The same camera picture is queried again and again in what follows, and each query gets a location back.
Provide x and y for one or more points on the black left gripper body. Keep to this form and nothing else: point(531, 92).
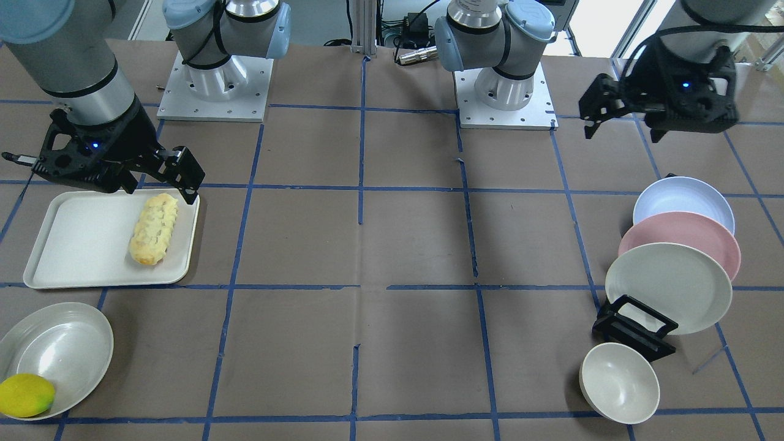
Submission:
point(649, 82)

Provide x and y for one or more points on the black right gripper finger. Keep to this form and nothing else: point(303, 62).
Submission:
point(179, 168)

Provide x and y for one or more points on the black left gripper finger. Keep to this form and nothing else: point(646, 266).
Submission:
point(606, 98)
point(656, 135)

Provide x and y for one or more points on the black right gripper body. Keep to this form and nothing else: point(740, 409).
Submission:
point(133, 136)

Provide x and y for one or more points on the light blue plate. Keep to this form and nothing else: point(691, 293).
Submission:
point(680, 193)

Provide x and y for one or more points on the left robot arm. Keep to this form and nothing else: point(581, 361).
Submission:
point(506, 42)

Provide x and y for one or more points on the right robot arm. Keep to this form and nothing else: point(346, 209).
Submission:
point(61, 46)

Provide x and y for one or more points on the pink plate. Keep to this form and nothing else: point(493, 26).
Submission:
point(689, 229)

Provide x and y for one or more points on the beige plate in rack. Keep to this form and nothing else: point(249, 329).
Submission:
point(680, 282)

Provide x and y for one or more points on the beige shallow plate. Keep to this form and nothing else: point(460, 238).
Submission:
point(70, 344)

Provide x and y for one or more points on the black plate rack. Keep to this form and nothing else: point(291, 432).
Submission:
point(650, 344)

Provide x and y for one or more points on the white rectangular tray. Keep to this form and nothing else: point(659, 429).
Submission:
point(84, 238)

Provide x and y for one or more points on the silver metal connector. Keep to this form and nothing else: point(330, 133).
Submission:
point(417, 56)

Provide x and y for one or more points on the black power adapter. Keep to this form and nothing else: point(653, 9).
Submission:
point(415, 26)

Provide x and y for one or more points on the beige bowl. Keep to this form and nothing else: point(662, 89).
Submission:
point(619, 383)

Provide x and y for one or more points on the yellow lemon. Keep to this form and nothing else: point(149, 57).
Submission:
point(26, 395)

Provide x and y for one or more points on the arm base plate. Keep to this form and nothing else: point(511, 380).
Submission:
point(538, 114)
point(234, 92)

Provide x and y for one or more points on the aluminium frame post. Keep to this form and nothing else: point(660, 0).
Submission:
point(364, 20)

